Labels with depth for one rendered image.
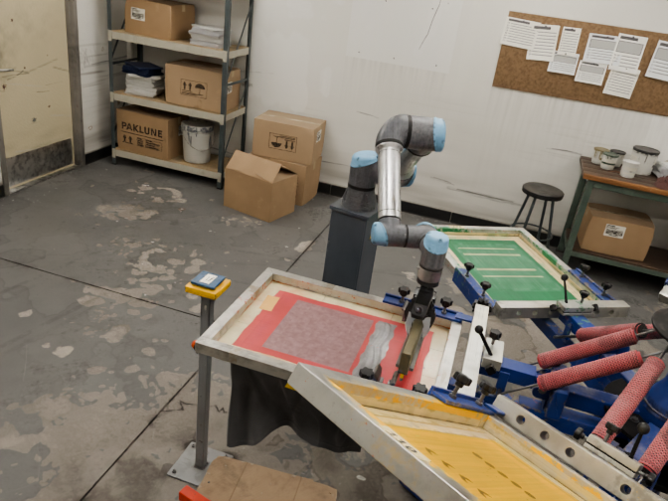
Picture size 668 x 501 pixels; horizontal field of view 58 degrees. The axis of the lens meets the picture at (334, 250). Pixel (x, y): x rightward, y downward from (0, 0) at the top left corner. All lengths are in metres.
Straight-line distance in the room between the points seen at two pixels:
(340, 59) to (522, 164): 1.90
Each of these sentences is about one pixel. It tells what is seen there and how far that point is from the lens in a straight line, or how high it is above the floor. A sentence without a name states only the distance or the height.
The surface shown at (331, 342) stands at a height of 0.96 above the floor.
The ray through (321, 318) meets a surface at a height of 0.96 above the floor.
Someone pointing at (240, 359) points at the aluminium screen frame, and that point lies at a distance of 1.93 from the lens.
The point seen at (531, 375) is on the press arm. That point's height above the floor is 1.04.
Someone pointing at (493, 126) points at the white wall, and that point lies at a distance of 5.64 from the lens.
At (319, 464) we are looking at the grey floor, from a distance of 3.00.
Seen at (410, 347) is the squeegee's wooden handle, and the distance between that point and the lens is 1.86.
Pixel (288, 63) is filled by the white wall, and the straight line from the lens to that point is 5.97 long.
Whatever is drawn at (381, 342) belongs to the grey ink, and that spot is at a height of 0.96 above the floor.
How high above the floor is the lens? 2.13
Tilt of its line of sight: 26 degrees down
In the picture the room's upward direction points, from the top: 8 degrees clockwise
